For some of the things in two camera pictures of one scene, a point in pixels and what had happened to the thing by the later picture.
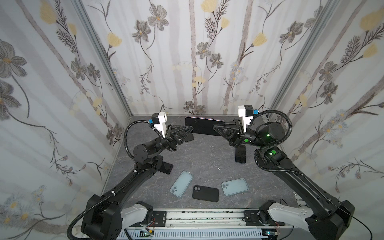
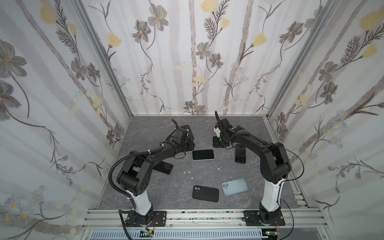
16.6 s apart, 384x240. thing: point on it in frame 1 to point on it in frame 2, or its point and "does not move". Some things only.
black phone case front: (205, 193) does not move
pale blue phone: (234, 186) does not move
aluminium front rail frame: (213, 219) does not move
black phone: (203, 126) to (202, 154)
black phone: (166, 168) does not move
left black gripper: (183, 132) to (191, 146)
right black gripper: (237, 134) to (219, 140)
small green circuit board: (143, 234) does not move
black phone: (240, 153) does not move
